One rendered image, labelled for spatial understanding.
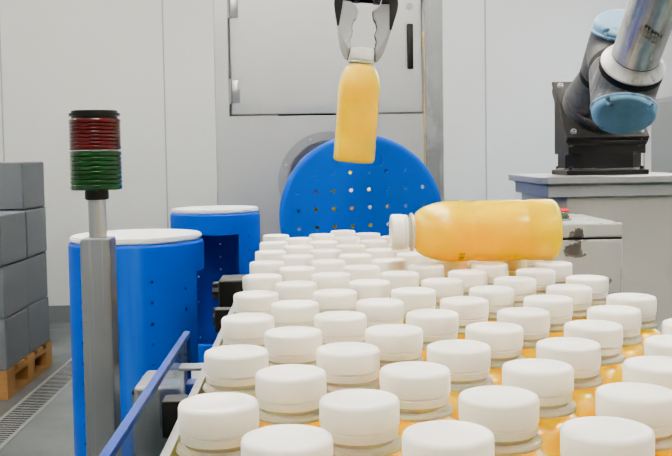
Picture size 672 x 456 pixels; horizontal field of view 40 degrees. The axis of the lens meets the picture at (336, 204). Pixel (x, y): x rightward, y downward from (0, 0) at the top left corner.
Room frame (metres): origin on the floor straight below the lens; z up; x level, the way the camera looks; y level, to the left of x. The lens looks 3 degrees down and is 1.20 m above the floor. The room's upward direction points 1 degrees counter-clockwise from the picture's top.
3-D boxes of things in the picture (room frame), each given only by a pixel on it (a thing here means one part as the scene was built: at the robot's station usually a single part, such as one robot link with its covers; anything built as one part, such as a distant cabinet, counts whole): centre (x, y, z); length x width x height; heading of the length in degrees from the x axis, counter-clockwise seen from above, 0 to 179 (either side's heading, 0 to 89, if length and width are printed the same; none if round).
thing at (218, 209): (2.98, 0.39, 1.03); 0.28 x 0.28 x 0.01
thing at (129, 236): (2.00, 0.43, 1.03); 0.28 x 0.28 x 0.01
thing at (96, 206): (1.18, 0.30, 1.18); 0.06 x 0.06 x 0.16
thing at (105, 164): (1.18, 0.30, 1.18); 0.06 x 0.06 x 0.05
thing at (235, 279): (1.52, 0.15, 0.95); 0.10 x 0.07 x 0.10; 92
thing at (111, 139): (1.18, 0.30, 1.23); 0.06 x 0.06 x 0.04
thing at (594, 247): (1.38, -0.34, 1.05); 0.20 x 0.10 x 0.10; 2
